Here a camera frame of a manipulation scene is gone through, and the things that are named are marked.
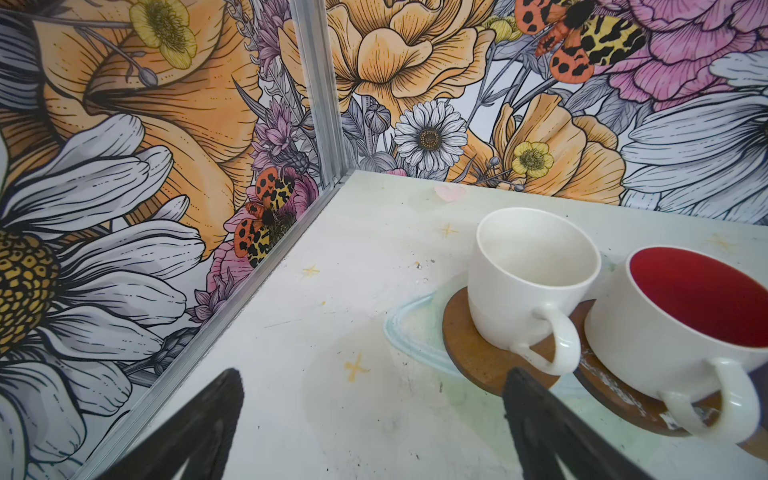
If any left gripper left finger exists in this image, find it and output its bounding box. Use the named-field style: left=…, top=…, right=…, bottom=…
left=100, top=368, right=245, bottom=480

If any matte brown round coaster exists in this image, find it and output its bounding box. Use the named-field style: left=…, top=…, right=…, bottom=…
left=442, top=287, right=560, bottom=397

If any white mug off tray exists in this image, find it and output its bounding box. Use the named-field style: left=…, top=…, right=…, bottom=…
left=467, top=207, right=602, bottom=376

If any glossy brown round coaster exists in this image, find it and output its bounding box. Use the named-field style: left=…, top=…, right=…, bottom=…
left=570, top=300, right=767, bottom=462

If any white mug red inside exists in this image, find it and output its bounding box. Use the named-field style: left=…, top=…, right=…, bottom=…
left=584, top=246, right=767, bottom=444

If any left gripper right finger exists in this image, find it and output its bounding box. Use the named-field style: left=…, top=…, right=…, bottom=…
left=502, top=367, right=650, bottom=479

